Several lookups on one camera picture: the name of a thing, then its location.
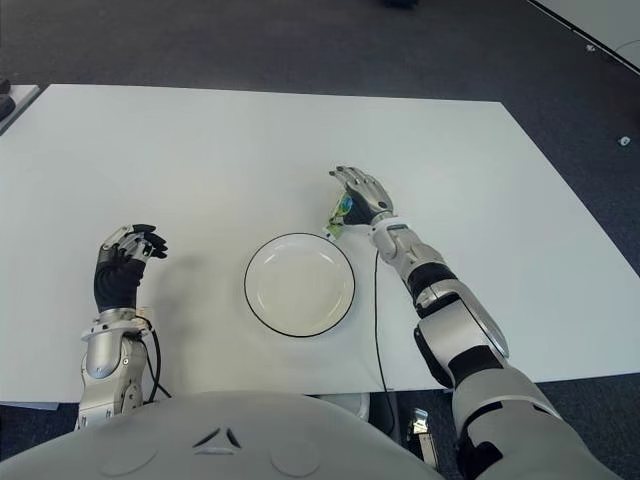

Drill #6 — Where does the green snack packet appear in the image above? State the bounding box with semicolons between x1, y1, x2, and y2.
322;189;354;240

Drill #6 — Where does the black table column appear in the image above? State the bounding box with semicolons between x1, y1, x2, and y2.
369;390;402;441

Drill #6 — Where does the white plate with black rim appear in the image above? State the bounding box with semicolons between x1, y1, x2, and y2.
243;232;357;337

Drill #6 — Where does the white neighbouring table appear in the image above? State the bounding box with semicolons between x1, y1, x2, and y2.
524;0;640;76

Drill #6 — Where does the grey robot torso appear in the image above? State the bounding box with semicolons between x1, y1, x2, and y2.
0;389;446;480

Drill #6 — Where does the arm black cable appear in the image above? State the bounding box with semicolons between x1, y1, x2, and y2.
372;252;392;395
132;332;174;401

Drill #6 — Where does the white side table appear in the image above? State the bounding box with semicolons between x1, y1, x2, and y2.
0;84;42;135

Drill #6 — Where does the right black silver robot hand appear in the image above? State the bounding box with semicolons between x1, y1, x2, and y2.
328;165;394;226

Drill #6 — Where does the metal bracket under table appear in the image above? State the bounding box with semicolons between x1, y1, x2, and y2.
407;405;439;469

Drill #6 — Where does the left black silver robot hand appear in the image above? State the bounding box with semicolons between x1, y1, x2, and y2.
93;223;169;314

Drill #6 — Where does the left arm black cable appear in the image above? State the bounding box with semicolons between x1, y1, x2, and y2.
132;332;174;401

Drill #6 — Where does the white bin under table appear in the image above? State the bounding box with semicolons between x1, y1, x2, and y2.
314;391;371;419

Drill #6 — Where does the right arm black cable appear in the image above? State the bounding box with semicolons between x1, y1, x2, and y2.
372;252;392;395

